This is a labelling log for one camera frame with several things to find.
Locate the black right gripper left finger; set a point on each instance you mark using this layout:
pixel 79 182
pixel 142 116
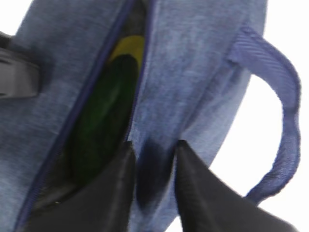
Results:
pixel 102 206

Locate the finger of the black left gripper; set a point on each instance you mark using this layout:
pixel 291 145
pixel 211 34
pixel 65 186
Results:
pixel 19 77

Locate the dark blue lunch bag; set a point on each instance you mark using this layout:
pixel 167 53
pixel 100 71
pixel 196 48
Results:
pixel 197 61

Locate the yellow lemon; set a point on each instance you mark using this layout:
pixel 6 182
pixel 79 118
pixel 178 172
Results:
pixel 130 45

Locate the green cucumber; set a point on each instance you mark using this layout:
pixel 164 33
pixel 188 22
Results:
pixel 102 122

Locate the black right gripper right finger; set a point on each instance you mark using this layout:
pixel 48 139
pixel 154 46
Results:
pixel 206 204

